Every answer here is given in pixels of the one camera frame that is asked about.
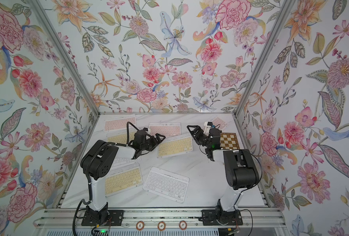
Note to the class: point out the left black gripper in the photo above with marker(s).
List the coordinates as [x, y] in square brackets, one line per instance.
[159, 140]

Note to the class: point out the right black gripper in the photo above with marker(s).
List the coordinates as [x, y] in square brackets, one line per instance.
[198, 130]

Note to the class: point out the pink keyboard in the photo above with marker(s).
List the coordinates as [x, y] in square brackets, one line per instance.
[218, 122]
[118, 124]
[166, 129]

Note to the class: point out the yellow keyboard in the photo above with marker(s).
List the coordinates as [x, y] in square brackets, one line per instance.
[123, 179]
[119, 136]
[174, 146]

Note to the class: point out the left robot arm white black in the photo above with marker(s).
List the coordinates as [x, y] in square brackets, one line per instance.
[98, 161]

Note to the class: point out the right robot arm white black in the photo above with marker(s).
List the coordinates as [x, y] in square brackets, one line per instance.
[240, 168]

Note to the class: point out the wooden chessboard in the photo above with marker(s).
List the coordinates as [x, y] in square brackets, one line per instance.
[229, 141]

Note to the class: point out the white keyboard left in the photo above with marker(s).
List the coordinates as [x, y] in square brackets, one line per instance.
[120, 162]

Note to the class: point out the white keyboard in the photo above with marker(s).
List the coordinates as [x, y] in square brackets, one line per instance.
[120, 162]
[167, 184]

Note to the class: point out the white keyboard front centre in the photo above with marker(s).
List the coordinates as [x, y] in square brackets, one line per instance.
[167, 184]

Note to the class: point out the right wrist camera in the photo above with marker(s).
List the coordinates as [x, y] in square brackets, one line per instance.
[207, 127]

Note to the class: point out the middle orange ring marker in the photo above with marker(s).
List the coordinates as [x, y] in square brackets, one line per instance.
[161, 226]

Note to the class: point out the orange ring marker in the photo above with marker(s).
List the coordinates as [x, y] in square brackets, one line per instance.
[140, 225]
[183, 225]
[161, 226]

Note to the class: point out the left orange ring marker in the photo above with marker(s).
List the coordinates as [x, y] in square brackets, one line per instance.
[140, 225]

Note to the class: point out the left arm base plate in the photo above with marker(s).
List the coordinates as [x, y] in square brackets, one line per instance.
[103, 217]

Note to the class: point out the right orange ring marker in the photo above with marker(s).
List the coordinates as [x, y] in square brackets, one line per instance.
[183, 225]

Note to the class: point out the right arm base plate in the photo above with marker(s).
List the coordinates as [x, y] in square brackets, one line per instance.
[213, 217]

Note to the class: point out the aluminium front rail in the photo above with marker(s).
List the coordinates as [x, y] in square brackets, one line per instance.
[151, 217]

